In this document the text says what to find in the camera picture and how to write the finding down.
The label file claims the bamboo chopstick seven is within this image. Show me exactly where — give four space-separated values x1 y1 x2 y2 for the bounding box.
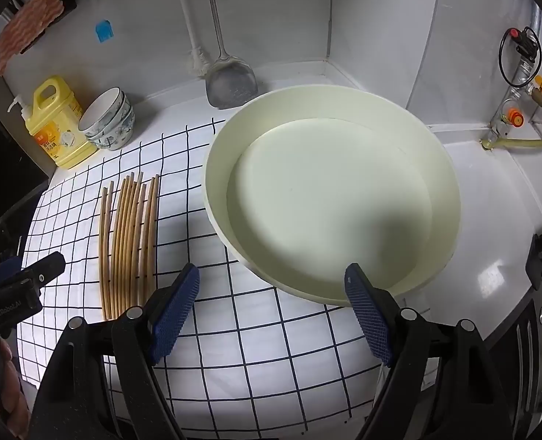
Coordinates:
138 189 151 306

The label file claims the blue wall hook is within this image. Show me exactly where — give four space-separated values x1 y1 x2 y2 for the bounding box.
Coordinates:
95 20 114 43

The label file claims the top floral bowl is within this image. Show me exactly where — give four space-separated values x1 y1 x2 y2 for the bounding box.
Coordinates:
78 87 124 132

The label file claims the gas valve with hose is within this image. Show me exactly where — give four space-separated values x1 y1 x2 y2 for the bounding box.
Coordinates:
481 26 542 151

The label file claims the white bottle brush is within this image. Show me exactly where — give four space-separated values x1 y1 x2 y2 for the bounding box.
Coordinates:
180 0 209 78

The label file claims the bamboo chopstick eight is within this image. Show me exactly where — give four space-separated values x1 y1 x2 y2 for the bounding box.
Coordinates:
146 175 160 299

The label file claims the bamboo chopstick three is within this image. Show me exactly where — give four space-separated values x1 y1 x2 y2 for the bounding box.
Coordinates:
111 176 129 319

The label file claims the bamboo chopstick one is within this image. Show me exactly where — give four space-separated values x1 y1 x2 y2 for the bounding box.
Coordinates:
99 187 108 321

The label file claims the bottom floral bowl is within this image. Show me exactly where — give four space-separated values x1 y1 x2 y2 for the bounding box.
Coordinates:
90 108 136 151

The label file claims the bamboo chopstick four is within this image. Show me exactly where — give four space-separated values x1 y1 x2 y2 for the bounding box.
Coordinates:
115 174 134 317

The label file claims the floral bowl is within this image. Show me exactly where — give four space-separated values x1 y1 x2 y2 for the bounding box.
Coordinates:
78 87 124 132
90 108 136 151
84 93 132 140

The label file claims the steel spatula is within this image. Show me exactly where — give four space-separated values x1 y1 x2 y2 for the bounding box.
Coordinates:
204 0 259 109

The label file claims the person's left hand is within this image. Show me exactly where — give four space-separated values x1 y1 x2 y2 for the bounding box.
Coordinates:
0 339 30 439

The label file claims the cream round tray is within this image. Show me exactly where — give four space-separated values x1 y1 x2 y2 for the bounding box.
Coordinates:
202 84 461 306

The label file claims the middle floral bowl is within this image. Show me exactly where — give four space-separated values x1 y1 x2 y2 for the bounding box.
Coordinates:
84 93 132 140

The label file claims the bamboo chopstick two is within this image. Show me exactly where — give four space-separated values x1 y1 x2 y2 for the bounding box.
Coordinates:
103 181 114 320

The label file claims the pink striped towel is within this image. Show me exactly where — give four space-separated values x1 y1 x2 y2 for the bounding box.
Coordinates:
0 0 64 77

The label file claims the yellow detergent bottle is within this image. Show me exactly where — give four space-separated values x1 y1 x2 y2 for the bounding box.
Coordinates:
7 76 98 169

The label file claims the white black grid cloth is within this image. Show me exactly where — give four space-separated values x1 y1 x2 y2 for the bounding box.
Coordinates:
17 119 381 439

